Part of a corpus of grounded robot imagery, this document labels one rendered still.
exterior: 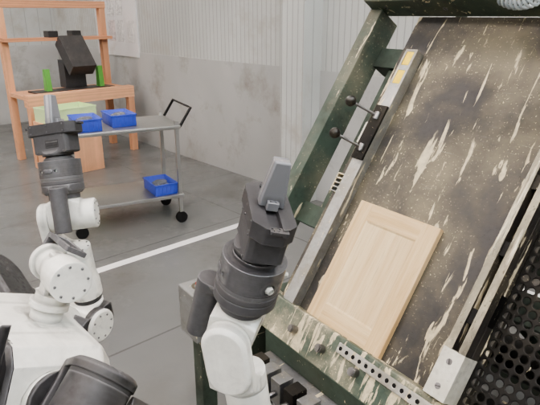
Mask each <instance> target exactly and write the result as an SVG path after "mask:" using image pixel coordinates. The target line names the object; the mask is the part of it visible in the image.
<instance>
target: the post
mask: <svg viewBox="0 0 540 405"><path fill-rule="evenodd" d="M193 345H194V372H195V387H196V402H197V405H218V395H217V391H215V390H213V389H211V388H210V386H209V382H208V377H207V372H206V367H205V363H204V359H203V352H202V347H201V342H200V343H199V344H197V343H195V342H194V341H193Z"/></svg>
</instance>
